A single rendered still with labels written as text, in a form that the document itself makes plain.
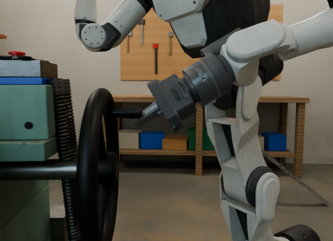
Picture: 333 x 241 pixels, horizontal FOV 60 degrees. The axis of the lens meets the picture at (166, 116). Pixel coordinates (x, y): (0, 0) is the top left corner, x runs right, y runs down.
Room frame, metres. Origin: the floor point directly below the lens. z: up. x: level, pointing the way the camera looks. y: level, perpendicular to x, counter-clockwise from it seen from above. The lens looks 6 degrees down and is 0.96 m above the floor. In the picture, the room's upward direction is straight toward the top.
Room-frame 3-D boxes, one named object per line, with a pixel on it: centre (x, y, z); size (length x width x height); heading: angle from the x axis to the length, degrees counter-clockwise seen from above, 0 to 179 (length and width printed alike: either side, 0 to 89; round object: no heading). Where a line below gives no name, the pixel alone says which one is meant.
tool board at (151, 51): (3.65, -0.41, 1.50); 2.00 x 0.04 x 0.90; 86
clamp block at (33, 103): (0.53, 0.26, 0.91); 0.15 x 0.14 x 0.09; 3
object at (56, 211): (0.76, 0.33, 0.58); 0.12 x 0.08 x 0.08; 93
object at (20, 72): (0.54, 0.26, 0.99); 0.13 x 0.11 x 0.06; 3
